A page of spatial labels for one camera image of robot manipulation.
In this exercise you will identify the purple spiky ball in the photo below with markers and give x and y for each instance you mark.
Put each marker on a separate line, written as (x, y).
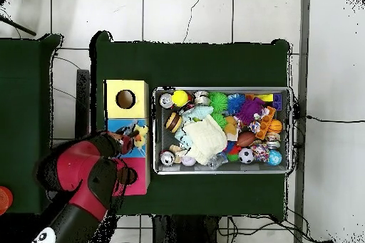
(251, 111)

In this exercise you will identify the light teal cloth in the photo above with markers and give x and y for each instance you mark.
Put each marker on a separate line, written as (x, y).
(197, 112)

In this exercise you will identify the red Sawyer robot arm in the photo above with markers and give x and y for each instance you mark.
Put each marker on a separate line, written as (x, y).
(74, 166)

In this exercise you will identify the crushed silver can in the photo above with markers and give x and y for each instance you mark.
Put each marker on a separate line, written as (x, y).
(202, 97)

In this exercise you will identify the yellow tennis ball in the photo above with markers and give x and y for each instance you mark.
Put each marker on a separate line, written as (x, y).
(180, 98)

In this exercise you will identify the small orange basketball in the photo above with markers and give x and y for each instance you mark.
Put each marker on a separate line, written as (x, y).
(275, 125)

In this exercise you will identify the small soccer ball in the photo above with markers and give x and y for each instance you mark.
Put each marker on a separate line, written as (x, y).
(246, 156)

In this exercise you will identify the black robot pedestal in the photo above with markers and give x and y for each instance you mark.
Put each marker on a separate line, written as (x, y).
(188, 231)

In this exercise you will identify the yellow plush duck toy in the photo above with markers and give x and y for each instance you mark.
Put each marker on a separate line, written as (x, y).
(141, 136)

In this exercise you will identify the small toy hamburger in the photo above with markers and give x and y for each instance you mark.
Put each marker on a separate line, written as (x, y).
(174, 122)

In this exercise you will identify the cream knitted cloth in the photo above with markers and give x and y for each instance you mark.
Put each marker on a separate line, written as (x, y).
(205, 139)

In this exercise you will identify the silver can with pull tab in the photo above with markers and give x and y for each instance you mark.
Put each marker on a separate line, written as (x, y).
(165, 100)

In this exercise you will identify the black side stand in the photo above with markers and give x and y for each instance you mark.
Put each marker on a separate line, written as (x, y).
(82, 95)

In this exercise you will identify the clear shallow mesh bin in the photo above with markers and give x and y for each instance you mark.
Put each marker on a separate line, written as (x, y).
(288, 100)

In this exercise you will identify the red soda can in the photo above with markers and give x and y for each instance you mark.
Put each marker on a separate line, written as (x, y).
(167, 158)

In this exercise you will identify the red disc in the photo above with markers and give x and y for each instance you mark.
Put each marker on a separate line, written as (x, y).
(4, 199)

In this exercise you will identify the wooden box with three holes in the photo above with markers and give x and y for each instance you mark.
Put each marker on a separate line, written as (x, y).
(117, 90)

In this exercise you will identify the green spiky ball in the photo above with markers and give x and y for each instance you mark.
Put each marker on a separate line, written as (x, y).
(218, 101)

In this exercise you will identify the dark green side table cloth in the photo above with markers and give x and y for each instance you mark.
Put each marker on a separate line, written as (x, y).
(28, 112)

